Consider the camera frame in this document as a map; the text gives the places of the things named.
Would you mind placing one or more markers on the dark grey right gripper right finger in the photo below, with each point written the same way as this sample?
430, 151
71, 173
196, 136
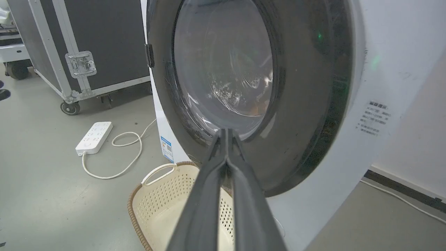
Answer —
252, 212

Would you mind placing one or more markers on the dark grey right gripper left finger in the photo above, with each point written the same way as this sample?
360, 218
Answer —
204, 209

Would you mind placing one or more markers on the round washing machine door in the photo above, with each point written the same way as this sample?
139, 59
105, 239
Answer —
296, 87

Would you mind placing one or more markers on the white washing machine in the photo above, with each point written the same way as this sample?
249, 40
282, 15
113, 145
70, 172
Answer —
366, 139

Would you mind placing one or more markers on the cream perforated laundry basket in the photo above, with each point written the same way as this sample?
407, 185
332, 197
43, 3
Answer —
163, 209

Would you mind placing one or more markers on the black flight case with casters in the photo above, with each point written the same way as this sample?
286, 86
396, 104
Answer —
94, 42

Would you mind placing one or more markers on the black shoe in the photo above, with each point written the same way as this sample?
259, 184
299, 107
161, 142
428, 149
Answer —
3, 93

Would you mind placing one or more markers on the white cart with black wheel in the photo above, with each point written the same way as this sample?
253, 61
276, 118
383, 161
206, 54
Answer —
14, 52

